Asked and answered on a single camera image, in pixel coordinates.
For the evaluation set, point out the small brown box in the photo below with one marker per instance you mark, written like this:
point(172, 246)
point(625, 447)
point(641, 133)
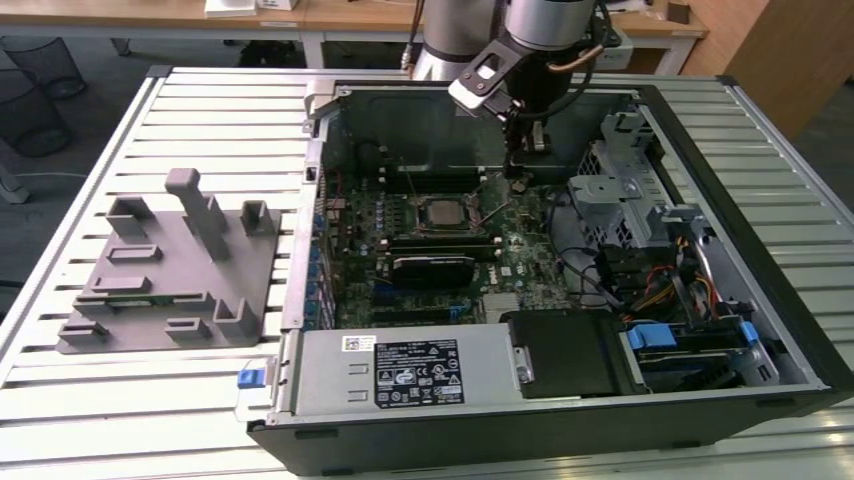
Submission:
point(679, 12)

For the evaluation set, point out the black RAM slot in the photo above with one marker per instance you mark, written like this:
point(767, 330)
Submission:
point(430, 174)
point(441, 239)
point(430, 186)
point(443, 246)

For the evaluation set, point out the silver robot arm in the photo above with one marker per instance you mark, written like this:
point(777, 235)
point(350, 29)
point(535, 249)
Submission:
point(454, 30)

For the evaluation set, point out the hard disk in blue carrier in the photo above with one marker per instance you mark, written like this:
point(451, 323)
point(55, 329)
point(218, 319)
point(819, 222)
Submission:
point(650, 337)

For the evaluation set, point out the silver power supply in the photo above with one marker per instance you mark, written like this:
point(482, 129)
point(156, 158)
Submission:
point(320, 370)

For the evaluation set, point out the black open PC case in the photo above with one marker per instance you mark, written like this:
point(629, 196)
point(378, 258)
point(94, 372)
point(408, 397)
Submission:
point(467, 450)

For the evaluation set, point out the blue case latch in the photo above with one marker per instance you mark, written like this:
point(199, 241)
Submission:
point(248, 379)

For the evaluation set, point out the pale grey box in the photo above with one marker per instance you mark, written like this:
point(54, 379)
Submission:
point(614, 57)

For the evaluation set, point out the silver square CPU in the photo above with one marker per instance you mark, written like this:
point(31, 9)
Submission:
point(449, 212)

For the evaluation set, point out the black graphics card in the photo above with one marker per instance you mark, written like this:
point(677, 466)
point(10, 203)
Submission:
point(434, 270)

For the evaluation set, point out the blue expansion slot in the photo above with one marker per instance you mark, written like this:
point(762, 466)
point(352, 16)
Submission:
point(383, 293)

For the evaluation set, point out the black mesh waste bin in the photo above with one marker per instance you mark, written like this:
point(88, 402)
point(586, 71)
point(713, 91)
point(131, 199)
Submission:
point(47, 65)
point(34, 120)

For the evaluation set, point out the CPU socket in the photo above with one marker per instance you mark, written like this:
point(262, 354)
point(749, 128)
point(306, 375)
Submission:
point(417, 220)

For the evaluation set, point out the green motherboard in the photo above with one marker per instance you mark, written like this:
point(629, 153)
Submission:
point(534, 260)

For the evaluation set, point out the silver metal bracket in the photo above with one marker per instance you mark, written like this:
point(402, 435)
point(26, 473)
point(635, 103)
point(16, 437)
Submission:
point(723, 270)

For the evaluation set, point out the silver chipset heatsink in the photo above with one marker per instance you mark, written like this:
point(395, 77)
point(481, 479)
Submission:
point(501, 306)

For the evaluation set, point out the large white box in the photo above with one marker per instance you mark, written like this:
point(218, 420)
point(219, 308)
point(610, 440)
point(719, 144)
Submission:
point(230, 7)

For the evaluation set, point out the short black expansion slot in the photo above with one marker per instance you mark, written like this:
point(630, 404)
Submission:
point(410, 316)

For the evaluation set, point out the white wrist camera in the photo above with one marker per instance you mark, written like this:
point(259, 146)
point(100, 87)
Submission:
point(477, 85)

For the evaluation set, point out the small white box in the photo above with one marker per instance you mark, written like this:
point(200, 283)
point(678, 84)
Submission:
point(276, 4)

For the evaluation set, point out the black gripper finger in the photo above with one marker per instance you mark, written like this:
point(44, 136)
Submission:
point(517, 150)

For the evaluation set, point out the round coin battery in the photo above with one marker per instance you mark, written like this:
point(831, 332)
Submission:
point(519, 186)

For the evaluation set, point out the wooden cabinet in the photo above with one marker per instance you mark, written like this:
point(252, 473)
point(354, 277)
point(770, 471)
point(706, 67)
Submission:
point(787, 50)

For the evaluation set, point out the silver drive cage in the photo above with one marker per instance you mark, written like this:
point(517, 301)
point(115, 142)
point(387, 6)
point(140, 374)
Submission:
point(601, 200)

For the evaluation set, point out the grey parts rack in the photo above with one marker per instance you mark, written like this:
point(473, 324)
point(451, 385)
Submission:
point(174, 260)

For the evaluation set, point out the black bag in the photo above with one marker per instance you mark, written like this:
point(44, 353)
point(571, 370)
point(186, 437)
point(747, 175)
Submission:
point(270, 54)

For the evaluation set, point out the thin metal locking lever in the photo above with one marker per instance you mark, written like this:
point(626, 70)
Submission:
point(497, 211)

